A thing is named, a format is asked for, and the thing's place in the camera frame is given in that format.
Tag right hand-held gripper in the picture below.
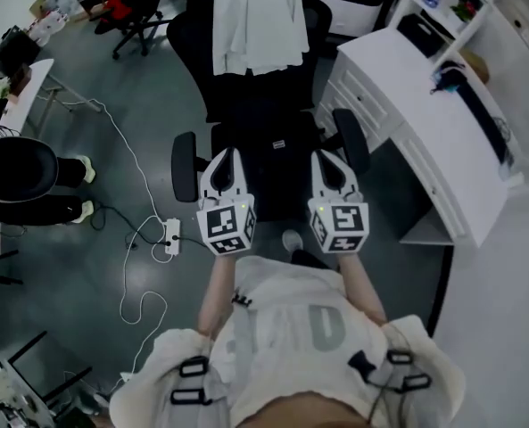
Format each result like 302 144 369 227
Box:
307 149 370 255

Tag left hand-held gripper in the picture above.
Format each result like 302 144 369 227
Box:
195 146 258 257

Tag black office chair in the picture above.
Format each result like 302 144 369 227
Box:
165 0 373 223

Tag person's right forearm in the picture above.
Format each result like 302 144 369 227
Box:
337 250 388 327

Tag person's left forearm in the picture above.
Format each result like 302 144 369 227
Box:
196 251 241 341

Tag person's right shoe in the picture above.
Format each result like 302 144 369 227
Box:
281 229 304 253

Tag white power strip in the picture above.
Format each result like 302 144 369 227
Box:
162 218 182 256

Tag white desk with drawers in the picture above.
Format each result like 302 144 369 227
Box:
315 27 526 249

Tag person's white shirt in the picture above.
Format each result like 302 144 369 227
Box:
109 255 466 428

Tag black headset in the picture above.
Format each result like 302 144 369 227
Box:
429 60 469 95

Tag white draped shirt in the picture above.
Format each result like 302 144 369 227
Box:
211 0 311 78

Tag black keyboard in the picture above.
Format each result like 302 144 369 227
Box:
458 76 515 169

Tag black storage box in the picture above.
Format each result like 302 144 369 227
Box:
396 13 447 60

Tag red jacket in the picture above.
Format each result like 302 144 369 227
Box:
101 0 134 21

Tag grey chest harness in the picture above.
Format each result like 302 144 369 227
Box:
169 350 433 428

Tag long table with slim legs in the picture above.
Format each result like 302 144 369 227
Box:
0 58 103 141

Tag red potted flowers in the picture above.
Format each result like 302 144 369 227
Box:
450 0 477 23

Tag brown box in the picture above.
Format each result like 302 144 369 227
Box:
8 62 34 98

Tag white plastic bags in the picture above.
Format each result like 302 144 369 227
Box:
26 9 69 47

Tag white shelf unit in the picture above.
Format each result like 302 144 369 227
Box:
388 0 529 88

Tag white power cable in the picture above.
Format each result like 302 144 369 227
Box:
36 91 180 394

